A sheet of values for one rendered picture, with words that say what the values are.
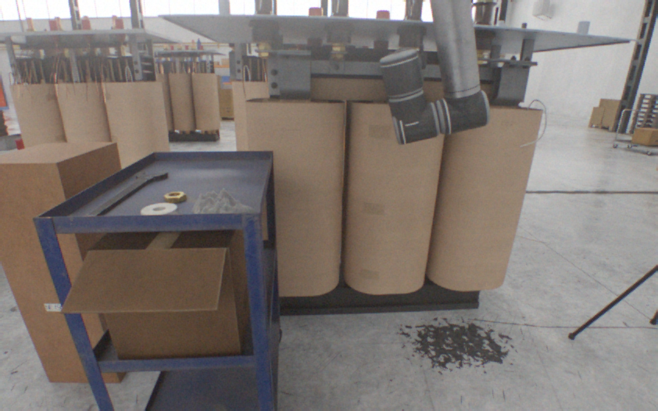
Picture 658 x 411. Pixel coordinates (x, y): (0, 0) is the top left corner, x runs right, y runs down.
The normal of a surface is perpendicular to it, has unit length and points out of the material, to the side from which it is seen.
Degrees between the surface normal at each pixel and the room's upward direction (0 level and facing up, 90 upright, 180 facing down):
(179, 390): 0
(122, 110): 90
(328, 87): 90
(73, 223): 90
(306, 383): 0
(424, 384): 0
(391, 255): 90
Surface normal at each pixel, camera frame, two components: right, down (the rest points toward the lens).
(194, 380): 0.02, -0.94
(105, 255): 0.07, -0.69
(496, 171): 0.07, 0.35
